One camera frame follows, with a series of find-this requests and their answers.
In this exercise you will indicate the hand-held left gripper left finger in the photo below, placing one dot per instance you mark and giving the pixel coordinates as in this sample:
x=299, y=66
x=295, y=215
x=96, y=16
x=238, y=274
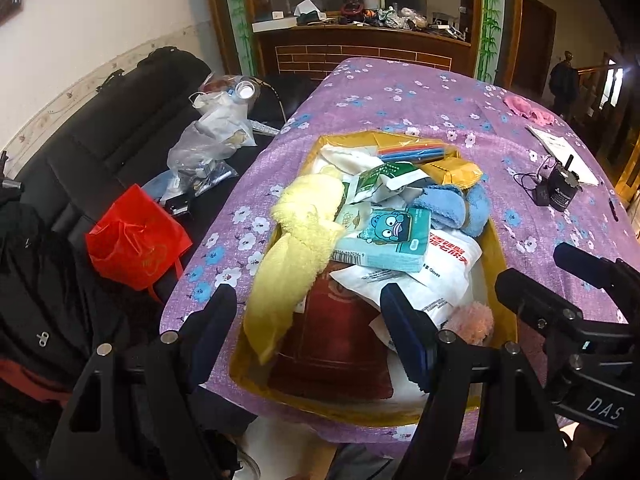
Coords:
x=207, y=345

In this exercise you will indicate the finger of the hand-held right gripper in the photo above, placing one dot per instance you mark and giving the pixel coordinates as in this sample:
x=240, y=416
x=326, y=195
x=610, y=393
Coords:
x=525, y=297
x=580, y=260

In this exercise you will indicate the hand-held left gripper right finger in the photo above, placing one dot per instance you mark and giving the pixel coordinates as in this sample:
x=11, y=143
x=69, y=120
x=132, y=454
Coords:
x=405, y=330

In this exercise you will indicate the white foam box yellow tape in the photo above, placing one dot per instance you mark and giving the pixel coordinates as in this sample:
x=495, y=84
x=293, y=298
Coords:
x=504, y=285

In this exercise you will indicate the pink plush ball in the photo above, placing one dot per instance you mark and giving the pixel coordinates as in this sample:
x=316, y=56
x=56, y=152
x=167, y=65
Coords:
x=470, y=322

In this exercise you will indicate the white glove packet red print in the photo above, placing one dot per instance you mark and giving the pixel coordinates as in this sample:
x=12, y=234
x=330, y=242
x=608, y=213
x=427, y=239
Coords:
x=440, y=270

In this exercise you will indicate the teal cartoon tissue pack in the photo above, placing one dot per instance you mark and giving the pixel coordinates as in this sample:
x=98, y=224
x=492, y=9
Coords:
x=395, y=235

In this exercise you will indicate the blue towel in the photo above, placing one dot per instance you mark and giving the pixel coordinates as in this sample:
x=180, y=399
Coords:
x=450, y=207

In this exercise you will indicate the yellow towel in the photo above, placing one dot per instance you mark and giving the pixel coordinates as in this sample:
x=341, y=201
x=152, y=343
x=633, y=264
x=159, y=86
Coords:
x=295, y=240

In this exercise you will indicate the yellow packet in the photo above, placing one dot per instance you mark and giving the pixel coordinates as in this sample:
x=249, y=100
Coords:
x=455, y=172

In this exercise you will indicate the green and white packet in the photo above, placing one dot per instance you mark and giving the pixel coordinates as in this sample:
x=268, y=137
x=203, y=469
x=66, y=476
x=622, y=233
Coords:
x=380, y=180

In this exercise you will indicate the pack of coloured pens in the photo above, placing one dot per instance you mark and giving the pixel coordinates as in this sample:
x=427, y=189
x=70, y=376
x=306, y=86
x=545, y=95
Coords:
x=410, y=152

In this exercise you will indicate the black marker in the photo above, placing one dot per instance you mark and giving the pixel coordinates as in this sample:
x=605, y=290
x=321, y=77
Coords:
x=614, y=210

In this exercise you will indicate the black device with antenna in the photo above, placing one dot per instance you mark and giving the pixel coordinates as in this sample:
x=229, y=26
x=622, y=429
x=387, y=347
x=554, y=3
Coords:
x=562, y=190

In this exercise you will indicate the white paper sheet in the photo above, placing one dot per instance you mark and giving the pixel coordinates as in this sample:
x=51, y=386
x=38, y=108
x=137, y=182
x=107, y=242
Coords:
x=555, y=142

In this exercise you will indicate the red bag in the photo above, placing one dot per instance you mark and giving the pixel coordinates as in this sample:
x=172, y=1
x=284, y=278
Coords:
x=135, y=240

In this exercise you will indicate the pink cloth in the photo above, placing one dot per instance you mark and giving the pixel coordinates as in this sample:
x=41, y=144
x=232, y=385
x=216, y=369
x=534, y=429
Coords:
x=525, y=107

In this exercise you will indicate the black jacket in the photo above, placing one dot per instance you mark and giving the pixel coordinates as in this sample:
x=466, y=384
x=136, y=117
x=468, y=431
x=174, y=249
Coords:
x=45, y=285

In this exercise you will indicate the clear plastic bag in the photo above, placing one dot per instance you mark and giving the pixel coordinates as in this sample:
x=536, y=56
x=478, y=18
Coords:
x=210, y=140

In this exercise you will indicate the brown wooden door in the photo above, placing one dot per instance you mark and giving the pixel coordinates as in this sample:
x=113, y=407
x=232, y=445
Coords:
x=535, y=50

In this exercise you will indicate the purple floral tablecloth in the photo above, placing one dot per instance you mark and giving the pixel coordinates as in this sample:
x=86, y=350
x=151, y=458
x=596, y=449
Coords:
x=400, y=100

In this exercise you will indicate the black sofa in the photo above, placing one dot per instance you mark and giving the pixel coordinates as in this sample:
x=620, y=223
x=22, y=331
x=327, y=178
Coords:
x=100, y=135

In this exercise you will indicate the white plastic bag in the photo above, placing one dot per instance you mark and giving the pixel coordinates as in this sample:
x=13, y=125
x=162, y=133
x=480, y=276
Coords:
x=220, y=105

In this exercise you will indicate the wooden cabinet bamboo print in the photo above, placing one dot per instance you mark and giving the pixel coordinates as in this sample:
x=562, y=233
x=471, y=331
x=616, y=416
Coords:
x=360, y=47

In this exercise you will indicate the flat white box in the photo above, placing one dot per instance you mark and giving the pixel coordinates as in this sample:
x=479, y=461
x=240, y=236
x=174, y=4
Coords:
x=275, y=24

